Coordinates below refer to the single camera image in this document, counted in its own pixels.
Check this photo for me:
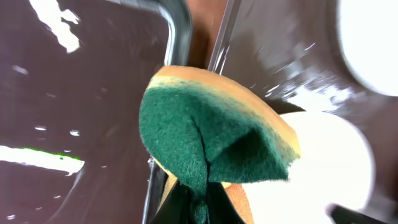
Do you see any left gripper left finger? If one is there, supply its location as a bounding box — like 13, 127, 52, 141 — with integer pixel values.
150, 180, 195, 224

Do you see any white plate front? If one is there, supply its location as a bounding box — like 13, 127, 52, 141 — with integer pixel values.
243, 111, 375, 224

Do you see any large dark serving tray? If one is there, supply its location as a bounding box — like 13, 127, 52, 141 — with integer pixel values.
209, 0, 397, 223

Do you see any green and yellow sponge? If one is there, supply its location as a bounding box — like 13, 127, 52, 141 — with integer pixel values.
139, 66, 301, 223

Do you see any light blue plate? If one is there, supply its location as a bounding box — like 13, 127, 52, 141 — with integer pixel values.
336, 0, 397, 96

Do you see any small black water tray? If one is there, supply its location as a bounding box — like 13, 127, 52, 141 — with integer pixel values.
1, 0, 192, 223

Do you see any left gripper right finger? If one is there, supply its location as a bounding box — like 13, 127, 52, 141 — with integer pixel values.
206, 182, 244, 224

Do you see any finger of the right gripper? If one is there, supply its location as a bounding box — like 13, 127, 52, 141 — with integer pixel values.
329, 205, 387, 224

